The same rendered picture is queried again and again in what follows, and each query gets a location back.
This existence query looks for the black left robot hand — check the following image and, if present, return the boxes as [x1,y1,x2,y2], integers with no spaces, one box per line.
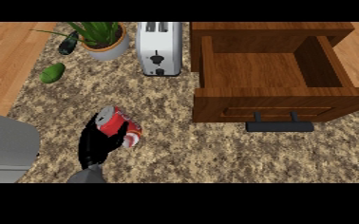
[77,112,130,171]

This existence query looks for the red soda can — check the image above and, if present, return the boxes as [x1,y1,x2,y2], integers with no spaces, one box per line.
[95,104,143,149]

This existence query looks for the open wooden drawer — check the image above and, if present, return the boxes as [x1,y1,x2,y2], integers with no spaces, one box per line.
[191,35,359,123]

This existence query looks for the grey rounded appliance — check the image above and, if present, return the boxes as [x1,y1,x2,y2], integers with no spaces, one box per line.
[0,115,41,184]

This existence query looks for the green avocado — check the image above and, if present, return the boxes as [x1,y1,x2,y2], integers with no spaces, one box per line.
[40,62,67,84]

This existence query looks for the dark green glass bottle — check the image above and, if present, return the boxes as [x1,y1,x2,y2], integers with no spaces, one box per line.
[56,29,80,56]

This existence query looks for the silver toaster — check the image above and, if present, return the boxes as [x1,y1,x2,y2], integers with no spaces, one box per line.
[135,22,183,78]

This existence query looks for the green plant in white pot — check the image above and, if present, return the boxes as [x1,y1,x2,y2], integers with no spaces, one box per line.
[30,22,132,62]

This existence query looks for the wooden cabinet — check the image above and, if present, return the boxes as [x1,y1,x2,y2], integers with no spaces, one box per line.
[189,22,356,74]

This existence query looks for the black drawer handle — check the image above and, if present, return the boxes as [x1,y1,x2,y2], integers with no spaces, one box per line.
[245,110,316,133]

